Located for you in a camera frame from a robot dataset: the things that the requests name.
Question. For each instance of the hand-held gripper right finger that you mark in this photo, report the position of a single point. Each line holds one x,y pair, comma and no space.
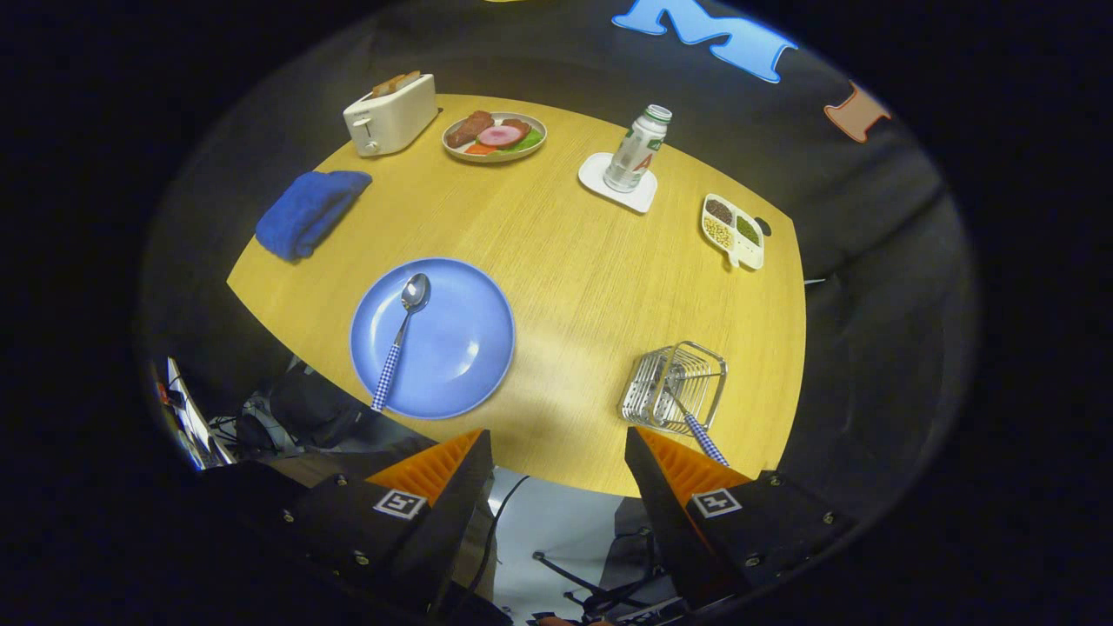
674,530

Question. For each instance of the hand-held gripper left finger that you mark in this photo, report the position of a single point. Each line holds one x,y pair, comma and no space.
435,539

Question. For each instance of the black tripod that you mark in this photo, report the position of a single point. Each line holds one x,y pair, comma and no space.
600,591

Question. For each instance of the blue round plate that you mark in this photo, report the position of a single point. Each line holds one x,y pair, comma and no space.
452,348

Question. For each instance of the white divided bean dish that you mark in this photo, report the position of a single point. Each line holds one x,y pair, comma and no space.
732,230

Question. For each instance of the black table grommet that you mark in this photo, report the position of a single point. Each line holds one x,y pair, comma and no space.
763,227

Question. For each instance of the blue folded towel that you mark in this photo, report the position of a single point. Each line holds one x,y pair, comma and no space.
309,213

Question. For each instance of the white square coaster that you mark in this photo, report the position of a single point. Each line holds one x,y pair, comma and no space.
596,178

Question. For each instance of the white green drink bottle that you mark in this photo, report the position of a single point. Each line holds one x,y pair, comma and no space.
635,152

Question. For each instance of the orange carrot piece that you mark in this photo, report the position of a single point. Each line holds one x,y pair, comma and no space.
478,149

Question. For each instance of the green lettuce leaf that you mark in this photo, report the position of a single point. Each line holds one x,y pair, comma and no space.
526,141

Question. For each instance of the pink ham slice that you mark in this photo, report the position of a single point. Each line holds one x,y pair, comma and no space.
500,136

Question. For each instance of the brown meat slice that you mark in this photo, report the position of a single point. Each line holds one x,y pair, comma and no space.
467,129

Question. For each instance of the white toaster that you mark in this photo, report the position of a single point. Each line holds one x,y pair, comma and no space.
391,122

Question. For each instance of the white oval food plate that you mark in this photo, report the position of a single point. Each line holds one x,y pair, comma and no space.
535,122

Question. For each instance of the toast slice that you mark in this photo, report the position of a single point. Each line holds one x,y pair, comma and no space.
409,78
389,87

